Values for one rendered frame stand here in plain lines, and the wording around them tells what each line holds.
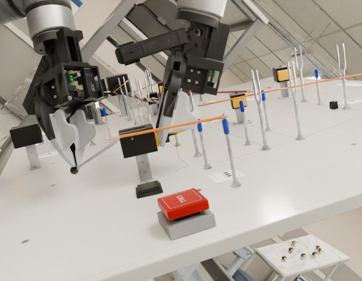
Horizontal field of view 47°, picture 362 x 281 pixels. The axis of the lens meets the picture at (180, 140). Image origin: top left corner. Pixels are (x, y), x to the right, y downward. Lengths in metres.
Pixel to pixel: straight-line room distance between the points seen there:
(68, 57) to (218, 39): 0.23
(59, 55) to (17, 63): 7.63
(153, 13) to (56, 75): 1.13
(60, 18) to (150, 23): 1.05
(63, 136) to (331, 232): 9.35
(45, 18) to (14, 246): 0.35
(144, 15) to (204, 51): 1.09
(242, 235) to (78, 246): 0.20
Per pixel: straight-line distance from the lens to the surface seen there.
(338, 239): 10.01
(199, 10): 0.65
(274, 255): 6.94
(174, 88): 0.63
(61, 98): 0.65
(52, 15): 0.71
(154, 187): 0.63
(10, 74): 8.32
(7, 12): 0.78
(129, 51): 0.65
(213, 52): 0.67
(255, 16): 1.82
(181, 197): 0.50
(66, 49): 0.68
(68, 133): 0.66
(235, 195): 0.57
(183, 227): 0.47
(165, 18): 1.76
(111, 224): 0.56
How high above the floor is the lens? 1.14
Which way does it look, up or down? 3 degrees up
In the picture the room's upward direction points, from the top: 39 degrees clockwise
